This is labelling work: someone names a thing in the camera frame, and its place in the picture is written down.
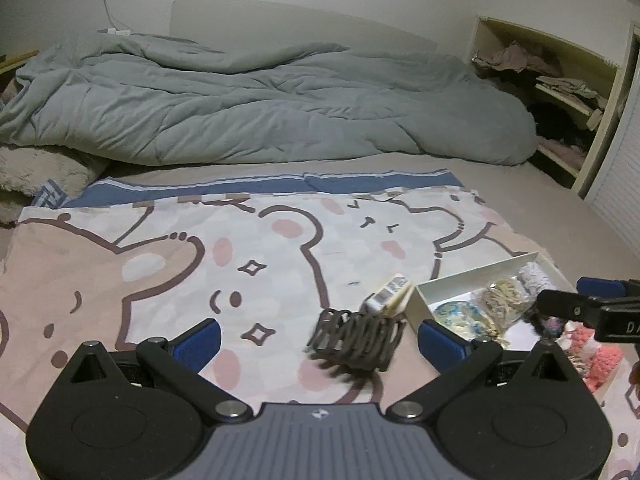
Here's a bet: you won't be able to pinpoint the fuzzy beige pillow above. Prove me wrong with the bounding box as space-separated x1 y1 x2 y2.
0 145 109 224

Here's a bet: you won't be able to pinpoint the white louvered sliding door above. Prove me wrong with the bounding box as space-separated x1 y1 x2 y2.
585 32 640 257

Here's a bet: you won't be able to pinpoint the beige bed sheet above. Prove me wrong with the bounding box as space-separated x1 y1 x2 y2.
100 152 640 291

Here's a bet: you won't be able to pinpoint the pink crochet item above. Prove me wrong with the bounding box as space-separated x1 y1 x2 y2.
557 324 625 395

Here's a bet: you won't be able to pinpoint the bagged beige cord bundle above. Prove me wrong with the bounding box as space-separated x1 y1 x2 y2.
472 277 536 332

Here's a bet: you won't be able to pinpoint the dark clothes pile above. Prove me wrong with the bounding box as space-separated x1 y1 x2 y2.
487 70 599 147

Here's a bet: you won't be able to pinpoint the white shallow cardboard box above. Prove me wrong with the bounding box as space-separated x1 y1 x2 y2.
404 251 581 349

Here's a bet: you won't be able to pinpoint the dark cloth item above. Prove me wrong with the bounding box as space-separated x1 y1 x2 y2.
525 309 566 341

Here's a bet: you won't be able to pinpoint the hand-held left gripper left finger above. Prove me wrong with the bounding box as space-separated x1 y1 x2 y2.
62 319 255 418

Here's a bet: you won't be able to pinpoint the grey duvet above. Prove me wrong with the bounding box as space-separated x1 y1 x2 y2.
0 32 539 167

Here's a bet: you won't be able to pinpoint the folded beige clothes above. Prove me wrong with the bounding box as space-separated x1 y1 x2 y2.
537 76 609 112

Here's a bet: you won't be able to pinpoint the cream wooden shelf unit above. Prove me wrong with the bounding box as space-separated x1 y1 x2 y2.
467 16 627 197

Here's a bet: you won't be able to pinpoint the white cable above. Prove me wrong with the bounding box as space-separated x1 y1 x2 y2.
95 0 122 31

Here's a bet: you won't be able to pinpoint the dark brown hair claw clip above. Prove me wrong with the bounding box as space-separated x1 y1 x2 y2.
306 307 407 374

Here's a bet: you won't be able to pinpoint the crumpled pink cloth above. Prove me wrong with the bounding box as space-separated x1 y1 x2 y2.
472 42 557 74

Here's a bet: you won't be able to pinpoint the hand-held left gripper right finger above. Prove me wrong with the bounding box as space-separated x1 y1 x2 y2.
385 319 577 418

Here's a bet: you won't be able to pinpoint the blue floral round pouch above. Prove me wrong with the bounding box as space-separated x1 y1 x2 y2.
432 301 494 336

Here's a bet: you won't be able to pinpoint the small yellow barcode box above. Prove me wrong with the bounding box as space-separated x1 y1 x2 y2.
362 273 415 319

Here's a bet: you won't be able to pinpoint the white lace item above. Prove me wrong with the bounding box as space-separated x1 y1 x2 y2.
517 261 554 294

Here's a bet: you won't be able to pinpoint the wooden furniture edge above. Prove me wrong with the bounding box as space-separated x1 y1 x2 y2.
0 50 40 77

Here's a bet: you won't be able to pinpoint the folded pink clothes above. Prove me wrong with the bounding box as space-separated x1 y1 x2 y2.
537 137 589 172

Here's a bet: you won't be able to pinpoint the cartoon bear printed blanket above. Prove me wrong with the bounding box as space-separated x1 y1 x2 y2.
0 170 640 480

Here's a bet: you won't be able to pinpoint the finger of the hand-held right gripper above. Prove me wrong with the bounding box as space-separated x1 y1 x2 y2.
536 289 609 332
576 277 640 299

